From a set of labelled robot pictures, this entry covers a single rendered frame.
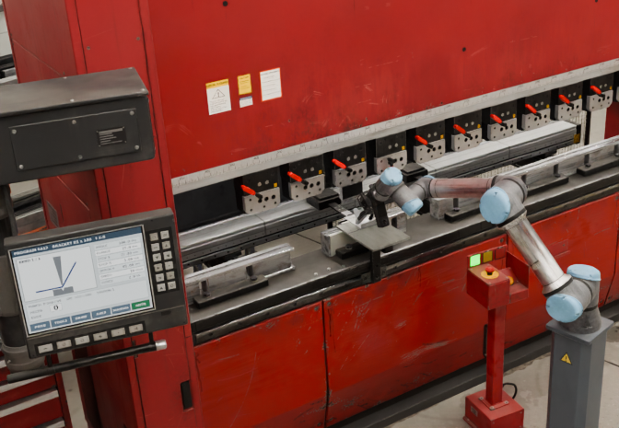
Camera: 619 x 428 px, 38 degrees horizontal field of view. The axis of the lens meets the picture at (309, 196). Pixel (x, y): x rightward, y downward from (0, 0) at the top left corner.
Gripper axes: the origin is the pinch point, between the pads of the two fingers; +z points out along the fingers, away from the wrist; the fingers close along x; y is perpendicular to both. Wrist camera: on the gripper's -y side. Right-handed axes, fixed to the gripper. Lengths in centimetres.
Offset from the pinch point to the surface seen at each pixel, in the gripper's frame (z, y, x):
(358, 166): -16.6, 17.2, 0.3
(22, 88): -95, 32, 132
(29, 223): 116, 94, 103
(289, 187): -15.0, 17.4, 31.5
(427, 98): -32, 31, -35
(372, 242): -9.9, -12.7, 7.1
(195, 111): -45, 42, 67
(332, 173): -15.0, 17.9, 11.5
